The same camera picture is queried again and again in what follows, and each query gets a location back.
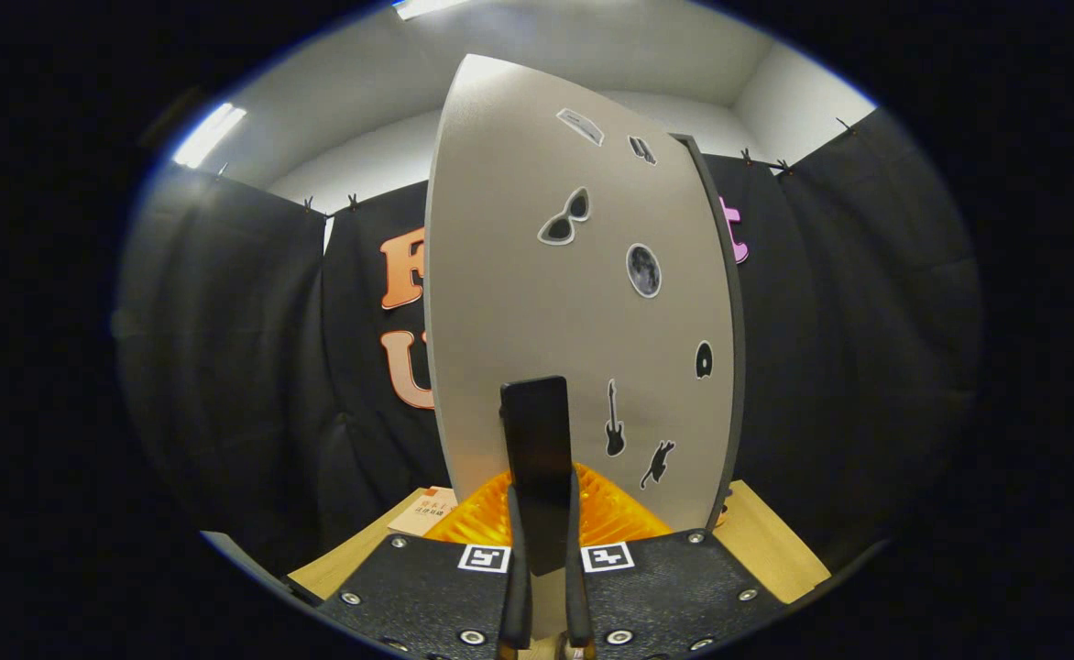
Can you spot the narrow ceiling light panel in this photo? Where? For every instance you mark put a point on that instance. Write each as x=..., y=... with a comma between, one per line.
x=210, y=135

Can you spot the beige shoe cabinet door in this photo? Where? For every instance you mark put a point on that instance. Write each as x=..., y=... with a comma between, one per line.
x=537, y=275

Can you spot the wide ceiling light panel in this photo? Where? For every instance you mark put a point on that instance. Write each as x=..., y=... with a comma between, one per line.
x=422, y=7

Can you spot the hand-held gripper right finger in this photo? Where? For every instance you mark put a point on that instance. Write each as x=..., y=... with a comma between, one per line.
x=578, y=605

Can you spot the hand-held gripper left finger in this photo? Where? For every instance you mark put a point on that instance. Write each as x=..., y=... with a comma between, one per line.
x=514, y=605

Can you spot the black backdrop cloth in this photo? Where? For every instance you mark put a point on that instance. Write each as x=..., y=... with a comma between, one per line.
x=867, y=321

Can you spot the dark grey shoe cabinet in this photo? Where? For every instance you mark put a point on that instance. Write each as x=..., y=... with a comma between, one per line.
x=739, y=321

